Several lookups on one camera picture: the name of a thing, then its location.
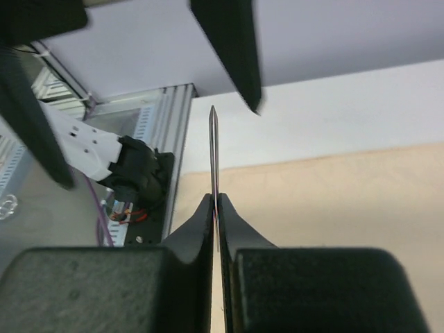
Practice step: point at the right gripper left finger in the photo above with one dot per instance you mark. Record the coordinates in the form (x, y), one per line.
(161, 288)

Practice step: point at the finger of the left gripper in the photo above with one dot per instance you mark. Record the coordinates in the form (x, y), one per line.
(229, 27)

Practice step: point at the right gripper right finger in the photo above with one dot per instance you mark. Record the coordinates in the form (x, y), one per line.
(267, 288)

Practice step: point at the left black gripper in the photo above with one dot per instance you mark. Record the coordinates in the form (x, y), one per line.
(23, 22)

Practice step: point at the straight steel tweezers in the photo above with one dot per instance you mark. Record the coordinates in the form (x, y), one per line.
(214, 165)

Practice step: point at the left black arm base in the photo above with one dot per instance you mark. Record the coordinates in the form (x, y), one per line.
(144, 225)

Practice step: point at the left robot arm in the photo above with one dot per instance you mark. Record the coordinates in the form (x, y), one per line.
(61, 143)

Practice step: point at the beige cloth mat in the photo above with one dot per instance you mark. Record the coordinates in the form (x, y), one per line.
(391, 199)

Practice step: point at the slotted cable duct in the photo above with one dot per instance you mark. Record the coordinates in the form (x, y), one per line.
(15, 160)

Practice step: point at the aluminium mounting rail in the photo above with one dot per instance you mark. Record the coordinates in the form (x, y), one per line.
(159, 118)

